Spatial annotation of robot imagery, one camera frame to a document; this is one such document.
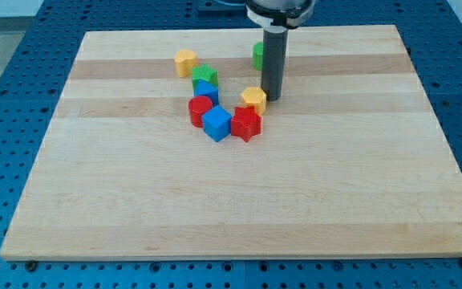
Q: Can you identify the blue triangle block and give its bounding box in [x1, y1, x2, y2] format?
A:
[194, 80, 220, 106]

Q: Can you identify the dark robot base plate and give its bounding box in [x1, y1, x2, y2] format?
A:
[196, 0, 246, 17]

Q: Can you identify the yellow hexagon block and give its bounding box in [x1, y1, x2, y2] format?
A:
[241, 87, 267, 116]

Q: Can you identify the red star block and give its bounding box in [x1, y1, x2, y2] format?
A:
[230, 106, 261, 142]

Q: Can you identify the red cylinder block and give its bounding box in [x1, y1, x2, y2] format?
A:
[188, 96, 213, 128]

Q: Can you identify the blue cube block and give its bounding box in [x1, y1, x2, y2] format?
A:
[202, 105, 232, 142]

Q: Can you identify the grey cylindrical pointer tool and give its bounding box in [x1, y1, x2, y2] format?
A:
[261, 26, 288, 101]

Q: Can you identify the green star block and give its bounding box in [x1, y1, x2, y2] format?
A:
[191, 63, 218, 90]

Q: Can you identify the wooden board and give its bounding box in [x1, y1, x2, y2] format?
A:
[0, 25, 462, 261]

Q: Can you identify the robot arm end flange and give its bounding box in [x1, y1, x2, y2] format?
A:
[245, 0, 318, 29]

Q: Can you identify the yellow heart block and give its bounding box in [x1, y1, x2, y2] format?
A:
[174, 49, 199, 78]

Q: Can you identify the green cylinder block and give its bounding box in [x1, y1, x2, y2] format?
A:
[252, 42, 263, 71]

